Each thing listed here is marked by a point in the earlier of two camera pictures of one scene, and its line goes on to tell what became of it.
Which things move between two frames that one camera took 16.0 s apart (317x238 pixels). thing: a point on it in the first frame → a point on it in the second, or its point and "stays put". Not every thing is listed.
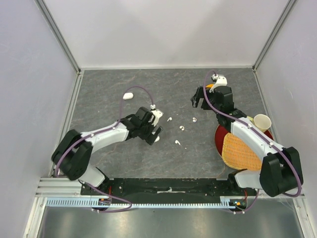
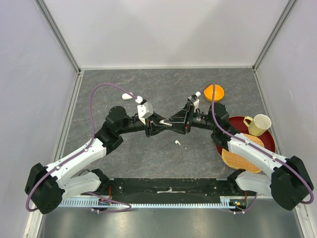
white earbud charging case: x=157 y=139 → x=162 y=121
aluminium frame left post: x=47 y=15 stays put
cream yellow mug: x=262 y=122 stays put
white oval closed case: x=128 y=95 stays put
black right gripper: x=195 y=99 → x=182 y=120
